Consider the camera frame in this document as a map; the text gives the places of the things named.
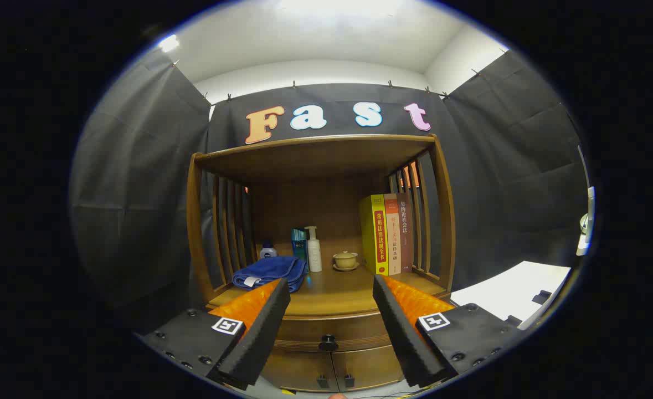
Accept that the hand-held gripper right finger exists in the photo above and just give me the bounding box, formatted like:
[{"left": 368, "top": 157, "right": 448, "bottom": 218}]
[{"left": 372, "top": 274, "right": 526, "bottom": 388}]

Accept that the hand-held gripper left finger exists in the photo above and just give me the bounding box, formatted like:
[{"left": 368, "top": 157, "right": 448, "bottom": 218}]
[{"left": 135, "top": 278, "right": 292, "bottom": 391}]

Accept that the wooden drawer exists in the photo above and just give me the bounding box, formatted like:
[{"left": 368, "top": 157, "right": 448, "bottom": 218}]
[{"left": 274, "top": 311, "right": 393, "bottom": 352}]

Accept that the wooden cabinet door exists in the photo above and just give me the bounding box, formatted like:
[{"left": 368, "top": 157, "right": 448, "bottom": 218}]
[
  {"left": 261, "top": 349, "right": 338, "bottom": 392},
  {"left": 332, "top": 344, "right": 405, "bottom": 391}
]

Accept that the wooden countertop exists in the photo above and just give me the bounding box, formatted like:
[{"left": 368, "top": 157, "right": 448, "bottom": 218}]
[{"left": 207, "top": 265, "right": 449, "bottom": 318}]

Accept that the wooden cabinet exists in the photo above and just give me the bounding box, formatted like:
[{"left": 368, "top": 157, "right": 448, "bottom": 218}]
[{"left": 187, "top": 134, "right": 456, "bottom": 393}]

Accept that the blue folded towel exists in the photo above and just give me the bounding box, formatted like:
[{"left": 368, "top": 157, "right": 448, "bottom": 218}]
[{"left": 232, "top": 256, "right": 307, "bottom": 293}]

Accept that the white pump bottle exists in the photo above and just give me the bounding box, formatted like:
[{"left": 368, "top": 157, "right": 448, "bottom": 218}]
[{"left": 304, "top": 226, "right": 323, "bottom": 273}]

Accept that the blue translucent bottle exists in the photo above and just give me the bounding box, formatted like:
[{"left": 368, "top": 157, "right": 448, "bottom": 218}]
[{"left": 291, "top": 228, "right": 309, "bottom": 272}]

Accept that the brown book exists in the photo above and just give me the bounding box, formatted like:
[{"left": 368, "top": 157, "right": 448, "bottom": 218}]
[{"left": 397, "top": 192, "right": 414, "bottom": 272}]

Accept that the orange and white book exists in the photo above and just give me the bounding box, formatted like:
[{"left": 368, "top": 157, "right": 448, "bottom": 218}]
[{"left": 384, "top": 193, "right": 402, "bottom": 274}]

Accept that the thick yellow book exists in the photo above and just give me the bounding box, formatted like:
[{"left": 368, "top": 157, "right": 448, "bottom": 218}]
[{"left": 359, "top": 194, "right": 389, "bottom": 276}]

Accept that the white plastic box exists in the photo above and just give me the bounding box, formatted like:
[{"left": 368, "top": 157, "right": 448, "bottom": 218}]
[{"left": 451, "top": 260, "right": 572, "bottom": 328}]

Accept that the black backdrop cloth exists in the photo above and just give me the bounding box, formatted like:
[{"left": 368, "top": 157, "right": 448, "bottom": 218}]
[{"left": 70, "top": 50, "right": 590, "bottom": 328}]

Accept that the white device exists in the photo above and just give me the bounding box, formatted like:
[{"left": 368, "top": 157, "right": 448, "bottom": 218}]
[{"left": 575, "top": 187, "right": 596, "bottom": 257}]

